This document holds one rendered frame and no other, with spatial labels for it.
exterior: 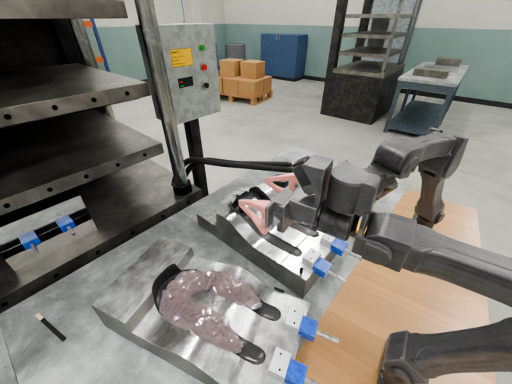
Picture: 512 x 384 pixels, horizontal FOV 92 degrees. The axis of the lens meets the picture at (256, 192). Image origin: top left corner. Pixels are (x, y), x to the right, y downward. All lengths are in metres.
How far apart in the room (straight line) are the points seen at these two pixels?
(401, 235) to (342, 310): 0.45
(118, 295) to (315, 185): 0.58
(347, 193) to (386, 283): 0.59
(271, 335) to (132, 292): 0.37
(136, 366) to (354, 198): 0.65
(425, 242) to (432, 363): 0.26
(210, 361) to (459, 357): 0.46
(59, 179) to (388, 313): 1.14
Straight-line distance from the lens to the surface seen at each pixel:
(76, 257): 1.14
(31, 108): 1.02
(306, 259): 0.77
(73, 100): 1.04
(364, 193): 0.40
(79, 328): 0.91
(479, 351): 0.58
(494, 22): 7.04
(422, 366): 0.64
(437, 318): 0.94
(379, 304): 0.89
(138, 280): 0.79
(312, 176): 0.41
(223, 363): 0.67
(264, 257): 0.82
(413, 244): 0.43
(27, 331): 0.99
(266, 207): 0.42
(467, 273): 0.46
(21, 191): 1.09
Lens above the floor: 1.50
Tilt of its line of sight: 35 degrees down
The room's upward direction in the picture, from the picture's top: straight up
